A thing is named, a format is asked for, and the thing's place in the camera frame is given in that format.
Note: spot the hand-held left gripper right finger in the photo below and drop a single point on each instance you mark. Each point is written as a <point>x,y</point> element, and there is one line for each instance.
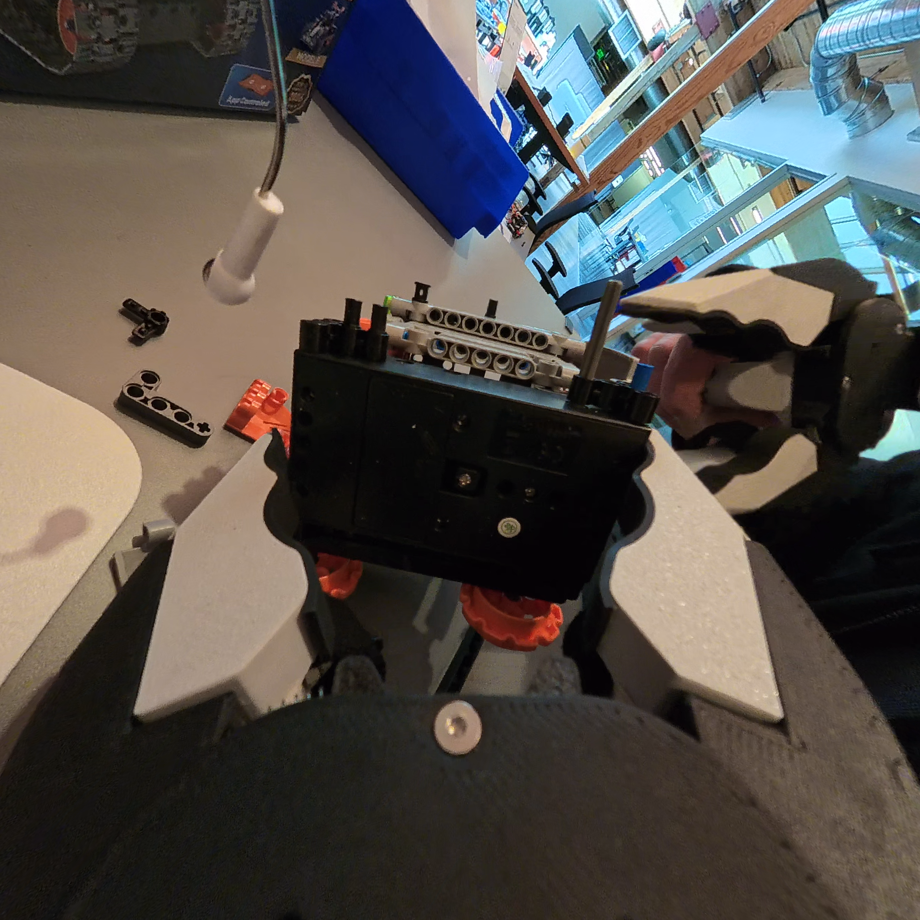
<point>697,611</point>

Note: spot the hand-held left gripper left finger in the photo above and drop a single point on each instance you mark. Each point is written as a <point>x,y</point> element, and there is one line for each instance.
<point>223,611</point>

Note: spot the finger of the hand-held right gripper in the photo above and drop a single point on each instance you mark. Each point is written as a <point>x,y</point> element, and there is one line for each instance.
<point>776,471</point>
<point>755,305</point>

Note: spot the building block robot vehicle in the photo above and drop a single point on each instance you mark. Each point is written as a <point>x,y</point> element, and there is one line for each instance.
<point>431,460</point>

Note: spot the person's right forearm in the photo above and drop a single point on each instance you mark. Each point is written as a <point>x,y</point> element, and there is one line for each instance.
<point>848,546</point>

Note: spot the person's right hand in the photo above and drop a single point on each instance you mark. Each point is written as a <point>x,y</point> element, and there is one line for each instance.
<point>675,381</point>

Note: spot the small light grey block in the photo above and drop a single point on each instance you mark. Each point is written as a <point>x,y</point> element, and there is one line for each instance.
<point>158,533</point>

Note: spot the grey curved panel piece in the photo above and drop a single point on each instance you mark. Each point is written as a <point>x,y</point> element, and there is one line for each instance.
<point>128,568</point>

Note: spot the black office chair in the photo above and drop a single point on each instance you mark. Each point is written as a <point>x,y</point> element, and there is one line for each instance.
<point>589,291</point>
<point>568,212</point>

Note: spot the orange wedge plate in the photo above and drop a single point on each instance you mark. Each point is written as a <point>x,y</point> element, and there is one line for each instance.
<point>255,413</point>

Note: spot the dark grey bent liftarm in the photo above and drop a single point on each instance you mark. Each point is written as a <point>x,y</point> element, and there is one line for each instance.
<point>162,406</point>

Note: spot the black angle connector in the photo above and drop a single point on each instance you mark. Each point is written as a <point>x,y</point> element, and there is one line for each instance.
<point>147,320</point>

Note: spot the white knob rod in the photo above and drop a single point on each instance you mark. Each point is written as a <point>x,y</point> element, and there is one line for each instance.
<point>241,251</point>

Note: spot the blue plastic storage bin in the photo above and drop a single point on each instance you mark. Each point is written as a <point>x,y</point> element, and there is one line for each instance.
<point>417,122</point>

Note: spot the printed robot kit box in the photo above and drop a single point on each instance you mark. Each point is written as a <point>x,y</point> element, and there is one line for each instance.
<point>144,50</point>

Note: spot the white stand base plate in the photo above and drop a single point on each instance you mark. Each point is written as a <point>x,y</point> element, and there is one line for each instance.
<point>57,467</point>

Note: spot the silver ventilation duct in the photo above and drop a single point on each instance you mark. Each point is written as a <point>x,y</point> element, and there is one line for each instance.
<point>848,65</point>

